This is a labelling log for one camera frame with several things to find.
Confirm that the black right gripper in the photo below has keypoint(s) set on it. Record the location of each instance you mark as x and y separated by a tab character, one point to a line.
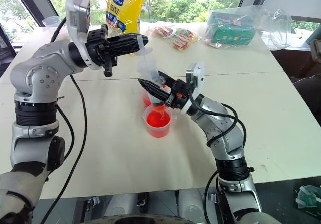
179	96

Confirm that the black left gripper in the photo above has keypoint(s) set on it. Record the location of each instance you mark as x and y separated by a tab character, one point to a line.
96	45

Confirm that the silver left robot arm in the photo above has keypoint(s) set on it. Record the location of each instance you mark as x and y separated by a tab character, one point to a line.
37	75

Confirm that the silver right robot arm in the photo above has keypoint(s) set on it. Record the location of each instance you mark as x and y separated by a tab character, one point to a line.
225	133

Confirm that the clear cup with red liquid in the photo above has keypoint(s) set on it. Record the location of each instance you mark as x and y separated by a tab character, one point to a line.
145	99
158	126

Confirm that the yellow snack bag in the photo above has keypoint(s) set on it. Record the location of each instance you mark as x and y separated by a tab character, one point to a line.
125	5

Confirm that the clear bag of red snacks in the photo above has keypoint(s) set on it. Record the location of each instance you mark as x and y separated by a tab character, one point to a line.
163	31

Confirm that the clear bag of colourful snacks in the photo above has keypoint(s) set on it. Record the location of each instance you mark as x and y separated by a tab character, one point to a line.
184	39

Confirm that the grey rounded robot leg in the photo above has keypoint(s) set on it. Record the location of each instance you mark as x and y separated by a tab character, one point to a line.
191	202

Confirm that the green box in plastic bag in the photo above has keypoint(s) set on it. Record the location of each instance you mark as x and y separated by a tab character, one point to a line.
273	28

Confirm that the dark brown seat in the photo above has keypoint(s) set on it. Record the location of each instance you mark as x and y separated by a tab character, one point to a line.
301	70

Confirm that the green and white packet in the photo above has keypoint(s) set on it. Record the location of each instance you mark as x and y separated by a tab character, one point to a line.
307	196

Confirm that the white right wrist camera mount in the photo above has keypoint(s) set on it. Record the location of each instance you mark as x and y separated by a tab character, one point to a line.
198	75

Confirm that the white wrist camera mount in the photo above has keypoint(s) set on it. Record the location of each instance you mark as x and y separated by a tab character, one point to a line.
76	15
198	75

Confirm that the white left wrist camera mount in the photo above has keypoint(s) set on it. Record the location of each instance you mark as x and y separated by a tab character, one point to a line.
76	15

